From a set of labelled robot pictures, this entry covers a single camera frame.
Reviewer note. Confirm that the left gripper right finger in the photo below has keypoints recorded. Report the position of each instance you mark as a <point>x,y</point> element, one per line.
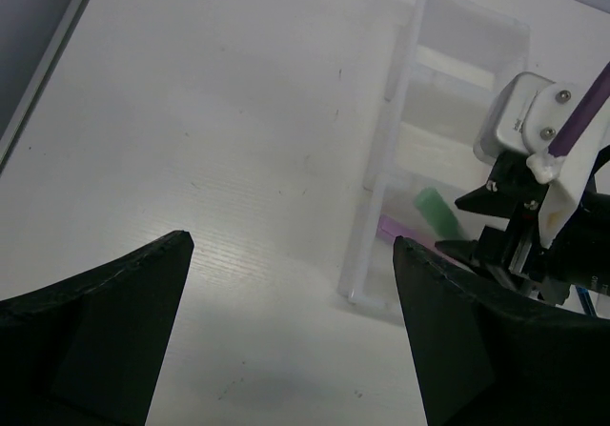
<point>487,356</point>

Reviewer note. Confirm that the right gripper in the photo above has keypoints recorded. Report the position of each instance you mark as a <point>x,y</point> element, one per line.
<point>513,193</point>

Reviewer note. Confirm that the clear three-compartment organizer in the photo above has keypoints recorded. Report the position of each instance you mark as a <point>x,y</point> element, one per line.
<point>449,61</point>

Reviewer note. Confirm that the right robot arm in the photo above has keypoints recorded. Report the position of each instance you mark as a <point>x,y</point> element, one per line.
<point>580,254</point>

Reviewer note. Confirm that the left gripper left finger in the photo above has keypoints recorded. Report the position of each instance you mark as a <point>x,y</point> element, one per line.
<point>88,350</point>

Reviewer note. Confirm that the teal pen refill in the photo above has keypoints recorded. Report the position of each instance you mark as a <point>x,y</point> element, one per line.
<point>586,301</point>

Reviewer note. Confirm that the green highlighter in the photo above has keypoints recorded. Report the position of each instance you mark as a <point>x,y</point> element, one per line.
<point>438,214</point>

